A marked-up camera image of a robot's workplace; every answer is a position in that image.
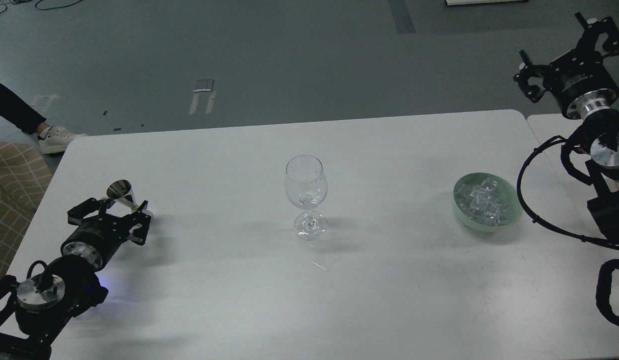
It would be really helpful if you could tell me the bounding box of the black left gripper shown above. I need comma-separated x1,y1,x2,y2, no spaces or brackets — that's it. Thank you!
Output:
60,197,152,271

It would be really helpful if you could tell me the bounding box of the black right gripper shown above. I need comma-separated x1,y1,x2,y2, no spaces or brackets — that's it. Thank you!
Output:
513,12,619,120

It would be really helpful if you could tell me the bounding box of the steel double jigger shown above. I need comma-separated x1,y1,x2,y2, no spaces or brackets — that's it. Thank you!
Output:
106,179,154,219

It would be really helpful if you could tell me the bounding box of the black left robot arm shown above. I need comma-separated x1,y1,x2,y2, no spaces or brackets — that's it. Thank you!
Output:
0,198,153,360

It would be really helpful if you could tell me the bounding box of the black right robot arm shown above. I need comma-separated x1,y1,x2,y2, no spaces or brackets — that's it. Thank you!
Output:
513,13,619,249

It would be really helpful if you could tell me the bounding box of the pile of ice cubes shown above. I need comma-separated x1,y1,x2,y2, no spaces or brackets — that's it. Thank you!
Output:
454,176,513,227

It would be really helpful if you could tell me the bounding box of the clear wine glass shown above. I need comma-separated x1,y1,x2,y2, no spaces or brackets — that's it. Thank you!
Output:
284,154,328,240

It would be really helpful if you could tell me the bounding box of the white sneaker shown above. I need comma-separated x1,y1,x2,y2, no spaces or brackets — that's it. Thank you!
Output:
36,125,89,155

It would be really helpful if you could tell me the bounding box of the beige checked chair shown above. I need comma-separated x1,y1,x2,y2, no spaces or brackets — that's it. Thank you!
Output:
0,141,52,278

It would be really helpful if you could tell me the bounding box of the person in white shirt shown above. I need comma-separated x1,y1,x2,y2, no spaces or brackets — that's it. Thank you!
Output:
0,82,50,135

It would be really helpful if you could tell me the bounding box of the green bowl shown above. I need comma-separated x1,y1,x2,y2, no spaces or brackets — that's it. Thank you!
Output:
452,172,524,233

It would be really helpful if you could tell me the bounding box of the black floor cable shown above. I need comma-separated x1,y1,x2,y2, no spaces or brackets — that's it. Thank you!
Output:
0,0,85,20

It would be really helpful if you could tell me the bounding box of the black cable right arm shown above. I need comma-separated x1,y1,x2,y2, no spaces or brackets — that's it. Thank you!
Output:
517,135,619,331

